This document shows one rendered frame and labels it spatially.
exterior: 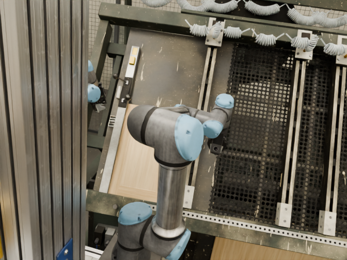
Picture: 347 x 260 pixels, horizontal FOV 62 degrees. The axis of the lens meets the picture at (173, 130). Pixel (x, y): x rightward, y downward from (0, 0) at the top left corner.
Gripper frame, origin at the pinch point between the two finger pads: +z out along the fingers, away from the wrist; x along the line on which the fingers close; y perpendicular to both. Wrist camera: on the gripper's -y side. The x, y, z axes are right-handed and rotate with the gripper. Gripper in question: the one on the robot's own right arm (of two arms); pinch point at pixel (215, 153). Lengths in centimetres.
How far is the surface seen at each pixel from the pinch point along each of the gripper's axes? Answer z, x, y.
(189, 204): 36.0, 8.8, -11.3
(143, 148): 26, 43, 12
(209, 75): -3, 14, 57
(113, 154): 26, 60, 3
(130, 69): -1, 64, 51
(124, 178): 35, 50, -6
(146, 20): -22, 61, 77
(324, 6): -17, -53, 140
